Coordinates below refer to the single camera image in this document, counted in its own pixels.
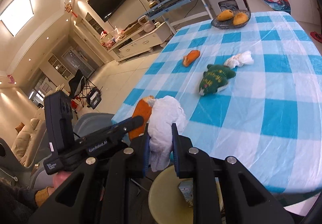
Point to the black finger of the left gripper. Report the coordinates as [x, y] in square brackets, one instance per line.
[124, 127]

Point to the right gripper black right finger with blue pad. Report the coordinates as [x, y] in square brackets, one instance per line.
[224, 186]

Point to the large white tissue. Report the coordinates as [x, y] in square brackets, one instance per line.
[165, 112]

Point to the green plush toy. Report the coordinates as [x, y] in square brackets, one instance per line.
[215, 79]

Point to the dark glass fruit bowl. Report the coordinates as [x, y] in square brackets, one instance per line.
[229, 23]

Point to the blue white checkered tablecloth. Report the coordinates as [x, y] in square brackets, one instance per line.
[269, 116]

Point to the white TV cabinet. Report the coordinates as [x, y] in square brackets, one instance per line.
[139, 42]

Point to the person's left hand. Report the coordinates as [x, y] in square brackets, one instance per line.
[59, 178]

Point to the black folding chair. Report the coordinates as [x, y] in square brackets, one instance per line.
[80, 87]

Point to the black bag on floor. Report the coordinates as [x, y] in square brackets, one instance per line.
[93, 98]

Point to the yellow trash bin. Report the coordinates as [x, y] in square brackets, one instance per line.
[166, 202]

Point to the red slipper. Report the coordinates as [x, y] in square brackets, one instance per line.
[316, 36]

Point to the small white tissue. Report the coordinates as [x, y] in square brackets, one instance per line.
[239, 60]

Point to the pink kettlebell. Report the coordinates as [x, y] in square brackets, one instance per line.
[146, 24]

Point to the grey cushioned chair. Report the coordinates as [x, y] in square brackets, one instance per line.
[88, 123]

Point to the small orange peel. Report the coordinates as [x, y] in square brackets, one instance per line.
[190, 57]

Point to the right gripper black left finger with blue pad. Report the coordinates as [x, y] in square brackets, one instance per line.
[101, 168]

